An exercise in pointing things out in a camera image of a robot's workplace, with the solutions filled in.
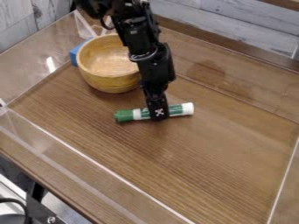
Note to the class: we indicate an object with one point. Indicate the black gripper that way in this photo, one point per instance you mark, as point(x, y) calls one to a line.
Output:
point(158, 74)

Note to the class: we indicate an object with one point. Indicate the green Expo marker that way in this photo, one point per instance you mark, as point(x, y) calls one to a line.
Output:
point(138, 114)

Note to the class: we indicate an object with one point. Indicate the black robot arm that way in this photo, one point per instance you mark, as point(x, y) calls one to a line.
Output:
point(133, 19)

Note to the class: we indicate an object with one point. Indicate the brown wooden bowl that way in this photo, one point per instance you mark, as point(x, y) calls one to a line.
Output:
point(105, 65)

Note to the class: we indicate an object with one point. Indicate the blue block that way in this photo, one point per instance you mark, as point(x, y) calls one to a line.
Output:
point(74, 52)

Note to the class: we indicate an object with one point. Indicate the clear acrylic stand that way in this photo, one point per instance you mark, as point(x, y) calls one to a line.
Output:
point(89, 26)

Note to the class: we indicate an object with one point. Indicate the black metal bracket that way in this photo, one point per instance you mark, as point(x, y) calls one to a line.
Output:
point(42, 214)

